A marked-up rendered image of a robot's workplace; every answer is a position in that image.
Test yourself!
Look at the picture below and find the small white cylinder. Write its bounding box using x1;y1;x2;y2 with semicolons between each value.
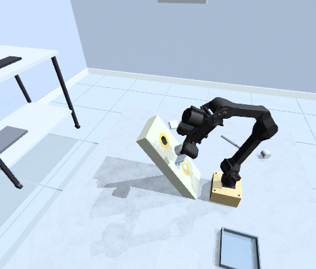
260;149;271;159

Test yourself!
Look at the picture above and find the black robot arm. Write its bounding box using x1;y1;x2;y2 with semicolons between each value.
176;97;278;189

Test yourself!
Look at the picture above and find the light blue rectangular tray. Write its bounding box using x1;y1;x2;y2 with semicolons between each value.
219;226;262;269

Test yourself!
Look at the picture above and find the white flat box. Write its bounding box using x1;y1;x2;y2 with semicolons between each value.
169;120;178;129

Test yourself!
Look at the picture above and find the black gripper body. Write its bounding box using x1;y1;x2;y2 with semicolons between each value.
181;127;208;159

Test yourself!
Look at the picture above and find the grey cylinder with two slots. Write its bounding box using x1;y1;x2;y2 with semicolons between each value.
174;144;183;155

